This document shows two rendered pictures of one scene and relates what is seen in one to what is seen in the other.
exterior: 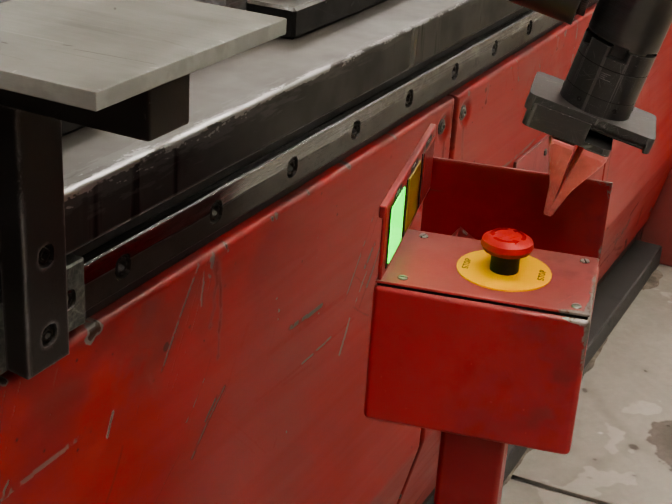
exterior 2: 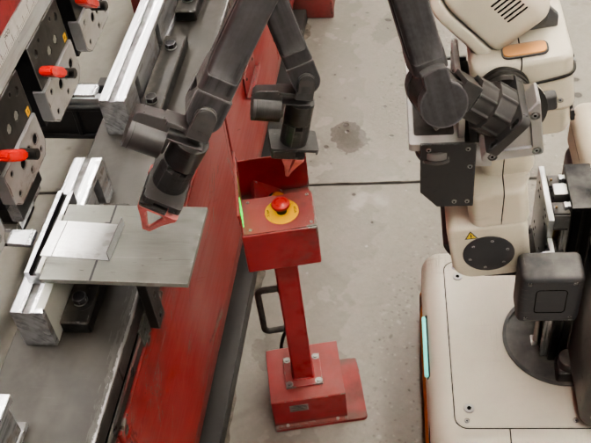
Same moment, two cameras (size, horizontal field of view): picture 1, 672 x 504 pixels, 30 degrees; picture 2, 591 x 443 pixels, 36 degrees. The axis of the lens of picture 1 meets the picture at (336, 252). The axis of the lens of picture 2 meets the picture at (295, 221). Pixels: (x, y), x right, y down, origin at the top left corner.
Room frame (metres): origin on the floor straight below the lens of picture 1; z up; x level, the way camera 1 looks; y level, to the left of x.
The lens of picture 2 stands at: (-0.46, 0.16, 2.15)
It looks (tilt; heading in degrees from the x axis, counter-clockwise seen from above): 46 degrees down; 347
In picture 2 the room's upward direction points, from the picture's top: 8 degrees counter-clockwise
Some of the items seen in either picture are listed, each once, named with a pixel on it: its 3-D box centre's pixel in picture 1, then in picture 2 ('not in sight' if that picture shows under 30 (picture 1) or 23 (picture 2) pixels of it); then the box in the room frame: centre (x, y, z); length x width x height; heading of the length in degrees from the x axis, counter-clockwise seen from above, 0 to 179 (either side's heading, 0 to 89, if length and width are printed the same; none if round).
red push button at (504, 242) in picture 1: (505, 256); (280, 207); (0.86, -0.13, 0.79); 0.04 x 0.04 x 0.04
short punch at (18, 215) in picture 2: not in sight; (23, 189); (0.76, 0.33, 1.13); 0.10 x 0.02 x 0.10; 154
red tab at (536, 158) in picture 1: (536, 171); (251, 72); (1.61, -0.27, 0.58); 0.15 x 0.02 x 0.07; 154
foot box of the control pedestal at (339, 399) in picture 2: not in sight; (316, 382); (0.91, -0.16, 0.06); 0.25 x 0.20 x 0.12; 77
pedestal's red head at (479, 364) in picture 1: (495, 279); (276, 206); (0.91, -0.13, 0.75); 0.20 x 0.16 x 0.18; 167
